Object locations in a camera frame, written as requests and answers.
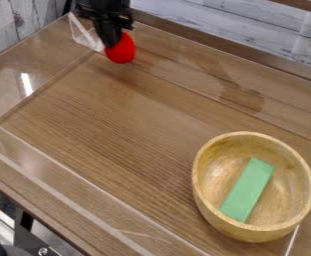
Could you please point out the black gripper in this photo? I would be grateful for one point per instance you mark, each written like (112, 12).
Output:
(115, 10)

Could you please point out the red plush strawberry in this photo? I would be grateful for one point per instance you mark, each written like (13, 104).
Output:
(122, 53)

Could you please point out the wooden bowl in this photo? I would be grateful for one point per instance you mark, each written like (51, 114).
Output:
(285, 201)

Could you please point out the green rectangular block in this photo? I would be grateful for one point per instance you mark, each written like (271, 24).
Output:
(247, 189)

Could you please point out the clear acrylic wall panel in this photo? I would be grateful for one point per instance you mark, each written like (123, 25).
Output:
(102, 225)

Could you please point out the black table leg frame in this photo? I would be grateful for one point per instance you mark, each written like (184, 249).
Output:
(36, 239)

